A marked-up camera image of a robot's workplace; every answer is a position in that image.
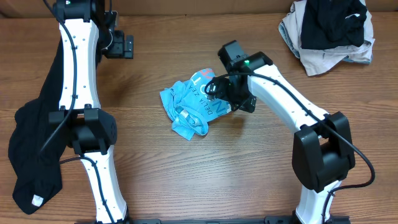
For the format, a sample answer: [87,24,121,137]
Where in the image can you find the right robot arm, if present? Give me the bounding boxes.
[205,40,355,223]

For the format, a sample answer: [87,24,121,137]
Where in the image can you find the beige garment in pile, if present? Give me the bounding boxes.
[279,1,375,76]

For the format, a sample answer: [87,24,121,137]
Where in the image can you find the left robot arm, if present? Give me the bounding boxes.
[49,0,134,223]

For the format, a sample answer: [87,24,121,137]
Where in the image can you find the black garment on left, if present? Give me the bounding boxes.
[8,43,66,215]

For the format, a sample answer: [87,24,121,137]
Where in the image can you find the light blue printed t-shirt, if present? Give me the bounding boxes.
[160,68,231,141]

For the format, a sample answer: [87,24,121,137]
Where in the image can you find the grey-blue garment under pile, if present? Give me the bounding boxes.
[279,21,375,66]

